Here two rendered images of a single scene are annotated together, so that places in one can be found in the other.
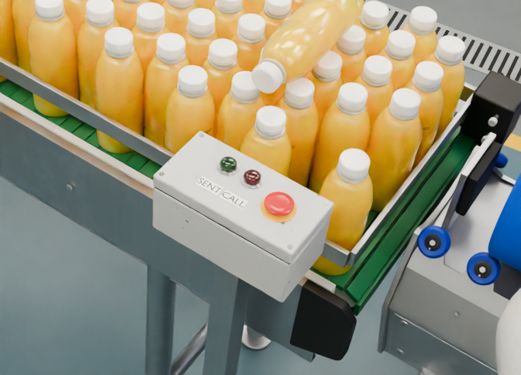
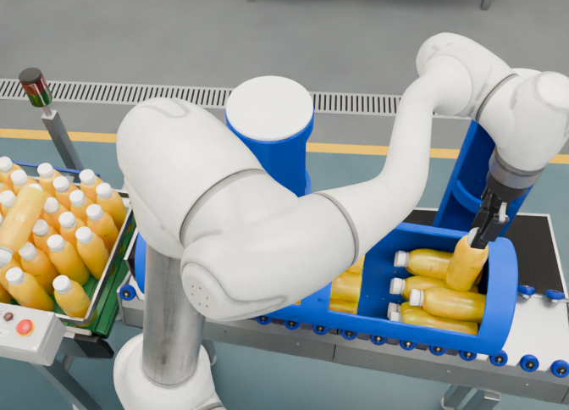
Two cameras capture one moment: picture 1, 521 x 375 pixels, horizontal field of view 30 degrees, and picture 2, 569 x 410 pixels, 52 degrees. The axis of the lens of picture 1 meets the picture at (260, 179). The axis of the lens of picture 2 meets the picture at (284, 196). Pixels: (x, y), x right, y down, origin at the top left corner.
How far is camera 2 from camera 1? 0.64 m
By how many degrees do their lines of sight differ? 12
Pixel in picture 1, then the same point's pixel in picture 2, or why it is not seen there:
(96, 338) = not seen: hidden behind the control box
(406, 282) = (127, 311)
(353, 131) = (64, 257)
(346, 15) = (37, 202)
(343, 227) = (74, 310)
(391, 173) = (96, 265)
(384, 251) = (111, 300)
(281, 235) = (29, 343)
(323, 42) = (27, 224)
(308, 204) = (40, 318)
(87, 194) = not seen: outside the picture
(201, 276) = not seen: hidden behind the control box
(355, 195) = (69, 297)
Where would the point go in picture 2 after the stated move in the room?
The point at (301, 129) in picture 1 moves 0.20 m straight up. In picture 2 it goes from (37, 267) to (7, 226)
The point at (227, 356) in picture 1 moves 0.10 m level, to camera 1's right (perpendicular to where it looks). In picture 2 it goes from (56, 379) to (92, 369)
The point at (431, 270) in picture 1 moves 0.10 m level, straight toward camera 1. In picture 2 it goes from (133, 304) to (127, 339)
